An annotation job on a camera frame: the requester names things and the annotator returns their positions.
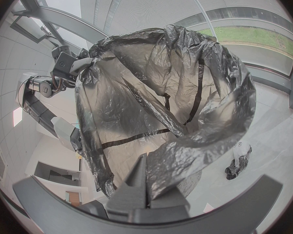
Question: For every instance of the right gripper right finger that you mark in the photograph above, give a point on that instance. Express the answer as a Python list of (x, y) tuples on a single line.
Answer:
[(182, 200)]

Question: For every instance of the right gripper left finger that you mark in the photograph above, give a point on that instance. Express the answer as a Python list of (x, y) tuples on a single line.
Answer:
[(133, 191)]

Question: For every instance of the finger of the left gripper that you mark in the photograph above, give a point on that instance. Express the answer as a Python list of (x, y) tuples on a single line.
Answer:
[(81, 64)]

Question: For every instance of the black plastic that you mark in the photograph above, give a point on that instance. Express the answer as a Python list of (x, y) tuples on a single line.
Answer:
[(234, 170)]

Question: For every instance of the black plastic bag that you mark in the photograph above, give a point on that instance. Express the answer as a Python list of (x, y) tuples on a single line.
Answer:
[(136, 94)]

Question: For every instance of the clear printed wrapper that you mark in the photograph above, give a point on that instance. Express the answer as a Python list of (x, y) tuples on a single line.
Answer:
[(239, 151)]

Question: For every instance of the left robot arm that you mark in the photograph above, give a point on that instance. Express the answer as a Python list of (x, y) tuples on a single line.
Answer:
[(39, 111)]

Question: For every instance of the window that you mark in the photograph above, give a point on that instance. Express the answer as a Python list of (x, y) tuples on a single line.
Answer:
[(63, 16)]

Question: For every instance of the ceiling light panel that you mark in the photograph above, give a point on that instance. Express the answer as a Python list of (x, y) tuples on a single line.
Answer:
[(17, 117)]

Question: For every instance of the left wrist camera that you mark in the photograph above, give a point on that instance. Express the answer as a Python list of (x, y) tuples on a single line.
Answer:
[(62, 66)]

